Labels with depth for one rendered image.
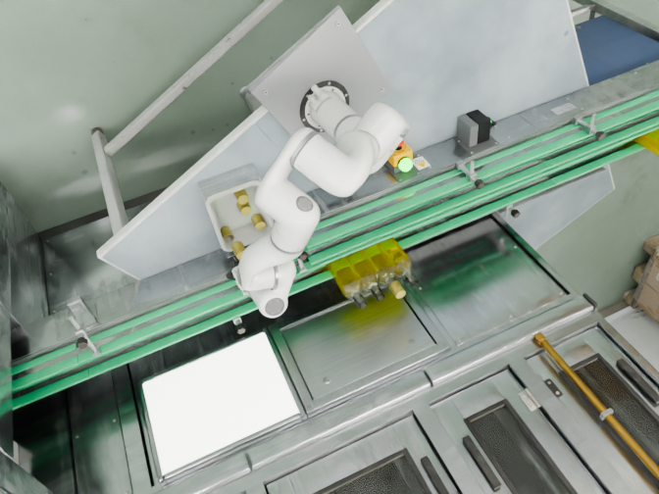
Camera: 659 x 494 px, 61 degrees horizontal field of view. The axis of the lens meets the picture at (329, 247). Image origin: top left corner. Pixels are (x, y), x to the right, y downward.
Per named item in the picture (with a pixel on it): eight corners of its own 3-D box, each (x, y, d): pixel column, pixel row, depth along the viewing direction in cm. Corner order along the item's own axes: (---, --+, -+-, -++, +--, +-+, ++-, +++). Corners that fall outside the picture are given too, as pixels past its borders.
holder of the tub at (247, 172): (221, 247, 182) (228, 263, 177) (196, 181, 163) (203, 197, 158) (271, 227, 186) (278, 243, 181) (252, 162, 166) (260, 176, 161)
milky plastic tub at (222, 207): (217, 237, 178) (224, 255, 173) (196, 182, 162) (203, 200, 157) (268, 218, 182) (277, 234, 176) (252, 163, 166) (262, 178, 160)
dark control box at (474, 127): (455, 135, 193) (469, 148, 187) (456, 115, 187) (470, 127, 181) (476, 127, 194) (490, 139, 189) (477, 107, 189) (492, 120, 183)
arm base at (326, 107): (289, 102, 155) (313, 127, 144) (322, 69, 153) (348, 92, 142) (321, 135, 166) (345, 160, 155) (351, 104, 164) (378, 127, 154)
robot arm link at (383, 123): (328, 151, 125) (373, 91, 121) (349, 152, 148) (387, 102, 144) (361, 178, 125) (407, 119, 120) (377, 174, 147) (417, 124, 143)
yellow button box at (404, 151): (383, 162, 187) (394, 174, 182) (382, 144, 182) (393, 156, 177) (402, 155, 189) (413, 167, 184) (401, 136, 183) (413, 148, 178)
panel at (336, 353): (139, 386, 175) (161, 486, 152) (135, 381, 172) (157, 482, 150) (397, 276, 192) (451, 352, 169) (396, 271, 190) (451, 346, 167)
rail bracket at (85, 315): (82, 314, 172) (90, 370, 157) (56, 278, 160) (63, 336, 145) (97, 308, 173) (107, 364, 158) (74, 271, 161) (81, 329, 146)
